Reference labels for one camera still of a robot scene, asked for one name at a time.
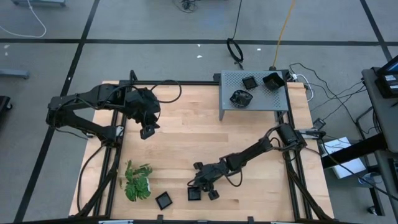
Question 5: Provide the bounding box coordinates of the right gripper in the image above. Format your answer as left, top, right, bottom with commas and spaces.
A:
191, 160, 234, 201

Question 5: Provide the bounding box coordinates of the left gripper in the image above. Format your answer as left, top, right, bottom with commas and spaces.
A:
126, 88, 161, 130

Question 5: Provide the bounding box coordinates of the black deep square bowl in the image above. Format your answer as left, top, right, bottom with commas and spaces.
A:
139, 124, 156, 140
262, 72, 286, 91

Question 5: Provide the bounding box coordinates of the black square plate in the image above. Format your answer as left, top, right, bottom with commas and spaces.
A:
154, 191, 174, 211
241, 75, 259, 91
187, 185, 202, 202

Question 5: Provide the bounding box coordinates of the green potted artificial plant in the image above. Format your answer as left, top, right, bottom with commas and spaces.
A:
119, 159, 154, 202

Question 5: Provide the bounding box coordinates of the grey perforated metal shelf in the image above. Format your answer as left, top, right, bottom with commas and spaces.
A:
218, 70, 289, 121

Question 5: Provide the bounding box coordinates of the black power brick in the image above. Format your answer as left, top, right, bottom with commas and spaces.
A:
312, 118, 327, 130

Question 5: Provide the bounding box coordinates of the white paper sheet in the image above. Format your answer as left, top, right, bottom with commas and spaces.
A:
322, 136, 368, 180

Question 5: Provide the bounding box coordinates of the grey metal foot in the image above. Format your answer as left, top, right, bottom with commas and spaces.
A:
0, 68, 30, 80

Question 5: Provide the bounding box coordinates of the black wheeled object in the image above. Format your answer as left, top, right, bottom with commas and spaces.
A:
0, 95, 14, 121

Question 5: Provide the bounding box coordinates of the black steel floor beam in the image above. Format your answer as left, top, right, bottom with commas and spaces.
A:
321, 133, 388, 170

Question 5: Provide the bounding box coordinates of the grey cart base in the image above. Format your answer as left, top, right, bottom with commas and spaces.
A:
11, 0, 67, 7

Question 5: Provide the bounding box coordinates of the grey side table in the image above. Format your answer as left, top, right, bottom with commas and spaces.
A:
361, 67, 398, 215

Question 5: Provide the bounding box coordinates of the black laptop computer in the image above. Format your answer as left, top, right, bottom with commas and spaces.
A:
374, 55, 398, 99

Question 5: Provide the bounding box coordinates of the black aluminium table frame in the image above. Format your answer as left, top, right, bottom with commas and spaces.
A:
70, 70, 335, 224

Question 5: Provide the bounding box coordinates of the black coiled hanging cable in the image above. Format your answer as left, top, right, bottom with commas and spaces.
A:
226, 0, 245, 70

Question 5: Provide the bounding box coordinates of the black cable tangle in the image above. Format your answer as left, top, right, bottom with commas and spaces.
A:
172, 0, 200, 14

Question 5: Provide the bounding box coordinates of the white power cable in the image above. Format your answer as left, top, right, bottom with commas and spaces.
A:
290, 72, 315, 103

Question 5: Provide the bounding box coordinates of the thin black floor cable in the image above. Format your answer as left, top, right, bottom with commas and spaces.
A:
288, 62, 368, 125

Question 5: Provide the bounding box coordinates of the white floor cable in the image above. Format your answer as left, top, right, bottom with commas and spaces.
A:
0, 0, 47, 39

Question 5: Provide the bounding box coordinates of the yellow hanging cable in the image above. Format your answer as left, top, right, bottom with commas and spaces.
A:
271, 0, 297, 71

